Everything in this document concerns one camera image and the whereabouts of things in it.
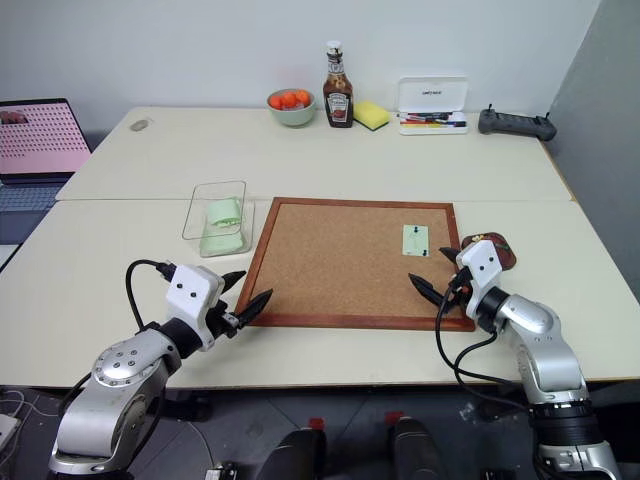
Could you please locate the white floor cable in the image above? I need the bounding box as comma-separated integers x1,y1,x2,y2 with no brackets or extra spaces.
0,388,39,419

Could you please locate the small black floor device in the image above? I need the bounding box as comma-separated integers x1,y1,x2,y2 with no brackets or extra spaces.
206,461,239,480

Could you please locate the dark rounded shape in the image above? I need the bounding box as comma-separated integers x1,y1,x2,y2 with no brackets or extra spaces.
383,411,444,480
258,418,329,480

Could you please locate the light green folded cloth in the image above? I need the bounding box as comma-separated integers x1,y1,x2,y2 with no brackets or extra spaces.
199,197,252,258

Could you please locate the wood framed cork board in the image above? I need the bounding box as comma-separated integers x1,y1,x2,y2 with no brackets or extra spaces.
234,196,477,333

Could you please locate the white power adapter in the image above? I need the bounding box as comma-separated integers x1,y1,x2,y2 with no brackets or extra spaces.
0,413,22,447

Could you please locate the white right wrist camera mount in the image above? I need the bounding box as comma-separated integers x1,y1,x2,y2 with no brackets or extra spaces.
456,240,504,322

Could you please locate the clear plastic container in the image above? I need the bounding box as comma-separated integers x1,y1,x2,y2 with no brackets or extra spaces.
181,180,257,259

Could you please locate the laptop with pink screen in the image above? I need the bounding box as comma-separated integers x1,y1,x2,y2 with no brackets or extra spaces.
0,97,94,244

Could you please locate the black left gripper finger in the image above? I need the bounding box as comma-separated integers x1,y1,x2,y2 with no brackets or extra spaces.
221,270,248,298
234,288,275,329

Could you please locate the grey remote controller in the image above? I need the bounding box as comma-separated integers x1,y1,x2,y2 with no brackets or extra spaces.
477,103,558,143

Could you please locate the small green card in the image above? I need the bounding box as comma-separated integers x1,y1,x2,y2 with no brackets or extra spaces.
401,224,432,258

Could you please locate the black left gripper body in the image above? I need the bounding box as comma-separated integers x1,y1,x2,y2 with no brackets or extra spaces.
207,298,240,346

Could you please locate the ketchup bottle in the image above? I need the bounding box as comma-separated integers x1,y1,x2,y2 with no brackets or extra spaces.
322,40,356,129

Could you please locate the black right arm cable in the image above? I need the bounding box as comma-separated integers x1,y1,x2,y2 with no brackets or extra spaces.
434,279,532,412

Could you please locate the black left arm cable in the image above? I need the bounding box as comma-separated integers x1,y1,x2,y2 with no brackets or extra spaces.
124,259,176,332

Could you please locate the yellow sponge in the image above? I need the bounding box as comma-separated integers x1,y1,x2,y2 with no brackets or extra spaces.
353,100,392,134

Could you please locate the white open marker case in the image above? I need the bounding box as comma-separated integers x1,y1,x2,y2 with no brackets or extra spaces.
397,75,471,137

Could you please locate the small brown dish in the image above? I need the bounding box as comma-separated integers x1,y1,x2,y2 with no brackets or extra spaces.
459,231,519,272

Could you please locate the pale green bowl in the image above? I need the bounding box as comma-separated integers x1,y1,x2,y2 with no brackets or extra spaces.
266,89,318,129

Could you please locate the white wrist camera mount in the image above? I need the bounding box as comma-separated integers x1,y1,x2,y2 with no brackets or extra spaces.
165,264,227,352
456,240,504,322

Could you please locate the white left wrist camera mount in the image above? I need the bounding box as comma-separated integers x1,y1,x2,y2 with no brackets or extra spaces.
165,264,227,352

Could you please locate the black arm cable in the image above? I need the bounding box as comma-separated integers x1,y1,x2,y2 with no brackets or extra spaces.
434,279,532,412
124,259,176,332

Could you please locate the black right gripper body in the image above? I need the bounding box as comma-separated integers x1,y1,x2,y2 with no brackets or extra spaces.
441,266,475,315

